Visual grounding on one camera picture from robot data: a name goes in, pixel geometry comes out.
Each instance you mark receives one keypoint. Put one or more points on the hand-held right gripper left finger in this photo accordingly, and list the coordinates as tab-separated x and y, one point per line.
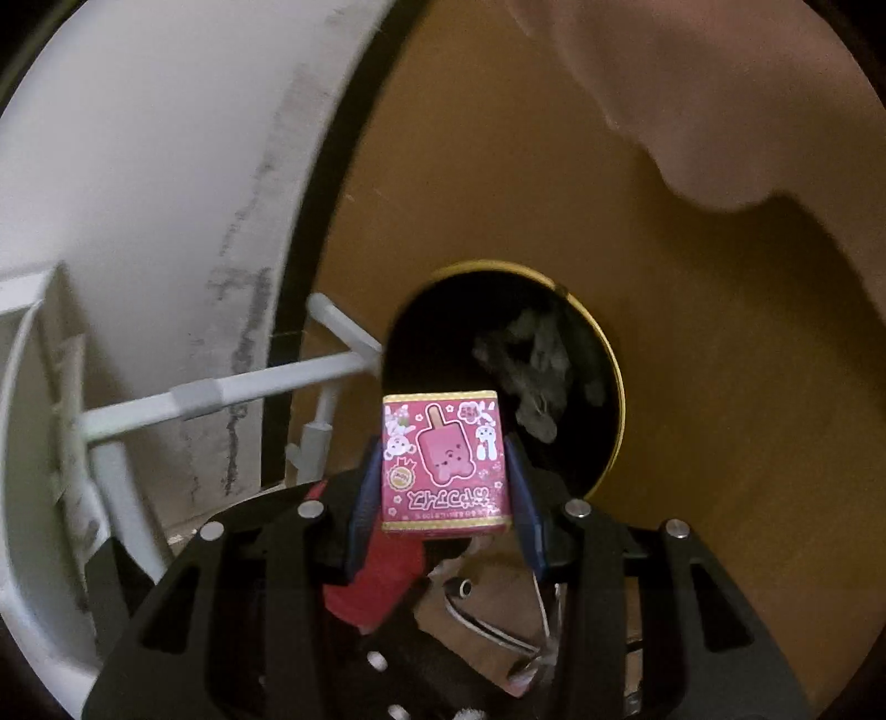
360	526

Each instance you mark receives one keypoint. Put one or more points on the black bin with gold rim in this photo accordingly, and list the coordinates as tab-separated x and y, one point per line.
450	332

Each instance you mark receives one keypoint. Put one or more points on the pink cartoon print box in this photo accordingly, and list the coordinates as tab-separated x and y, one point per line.
443	464

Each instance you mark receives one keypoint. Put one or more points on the pale pink cloth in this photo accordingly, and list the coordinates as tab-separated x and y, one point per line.
727	104

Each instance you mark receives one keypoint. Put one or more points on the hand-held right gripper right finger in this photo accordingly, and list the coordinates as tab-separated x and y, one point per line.
529	512

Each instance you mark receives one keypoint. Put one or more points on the white desk frame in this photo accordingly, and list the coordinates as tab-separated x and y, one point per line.
277	381

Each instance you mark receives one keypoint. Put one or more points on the grey cloth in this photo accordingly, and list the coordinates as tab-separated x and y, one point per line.
533	374

